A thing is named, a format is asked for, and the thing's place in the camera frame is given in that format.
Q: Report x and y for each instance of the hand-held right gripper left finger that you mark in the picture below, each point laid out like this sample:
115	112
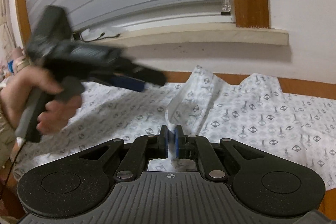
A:
164	144

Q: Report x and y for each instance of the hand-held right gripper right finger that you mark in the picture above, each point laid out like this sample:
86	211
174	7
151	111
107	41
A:
179	144

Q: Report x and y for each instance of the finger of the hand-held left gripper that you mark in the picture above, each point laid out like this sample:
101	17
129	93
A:
147	75
128	85

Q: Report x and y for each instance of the white checker-print pants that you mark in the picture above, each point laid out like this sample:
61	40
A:
249	113

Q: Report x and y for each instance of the person's left hand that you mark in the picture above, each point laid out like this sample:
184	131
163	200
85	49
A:
23	85

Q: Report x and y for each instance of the beige window sill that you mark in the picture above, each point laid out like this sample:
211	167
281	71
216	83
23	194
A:
210	35

